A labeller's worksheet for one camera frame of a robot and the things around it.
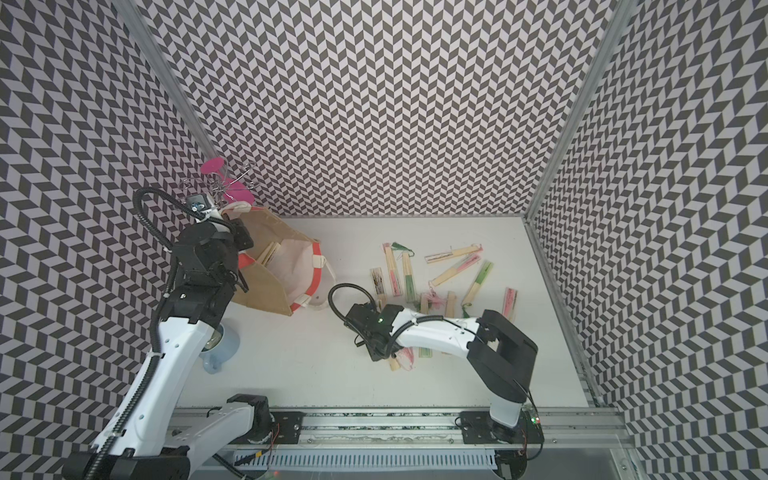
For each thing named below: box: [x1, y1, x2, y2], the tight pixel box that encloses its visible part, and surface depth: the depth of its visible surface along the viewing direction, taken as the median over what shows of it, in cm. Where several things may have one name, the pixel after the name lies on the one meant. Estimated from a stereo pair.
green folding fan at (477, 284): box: [462, 261, 494, 307], surface depth 101 cm
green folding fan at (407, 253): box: [392, 242, 416, 303], surface depth 104 cm
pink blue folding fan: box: [502, 287, 518, 323], surface depth 96 cm
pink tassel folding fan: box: [424, 244, 483, 264], surface depth 107 cm
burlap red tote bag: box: [220, 201, 336, 316], surface depth 86 cm
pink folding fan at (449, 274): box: [429, 255, 481, 286], surface depth 103 cm
